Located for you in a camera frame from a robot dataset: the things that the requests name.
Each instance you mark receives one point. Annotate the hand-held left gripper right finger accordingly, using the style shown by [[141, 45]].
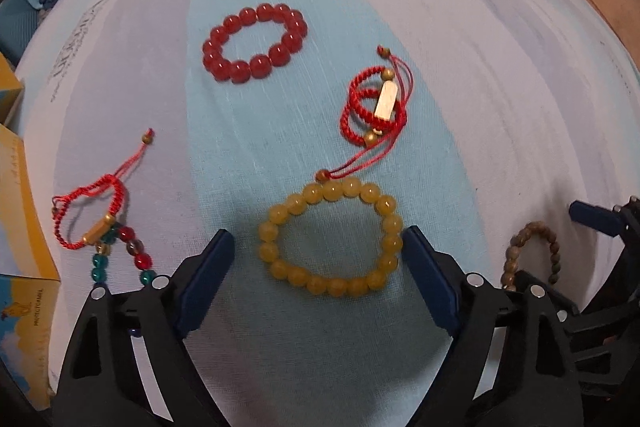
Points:
[[431, 274]]

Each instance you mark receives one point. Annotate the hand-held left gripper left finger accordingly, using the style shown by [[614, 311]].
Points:
[[206, 274]]

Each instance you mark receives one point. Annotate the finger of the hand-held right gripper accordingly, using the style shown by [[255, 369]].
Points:
[[596, 215], [590, 337]]

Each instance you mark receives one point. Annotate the yellow and blue printed box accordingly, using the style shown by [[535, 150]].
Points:
[[25, 337]]

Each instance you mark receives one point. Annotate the large yellow cardboard box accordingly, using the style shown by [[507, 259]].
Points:
[[22, 207]]

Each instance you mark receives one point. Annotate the small yellow cardboard box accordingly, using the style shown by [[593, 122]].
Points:
[[7, 92]]

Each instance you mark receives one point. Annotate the teal cloth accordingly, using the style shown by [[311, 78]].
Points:
[[17, 14]]

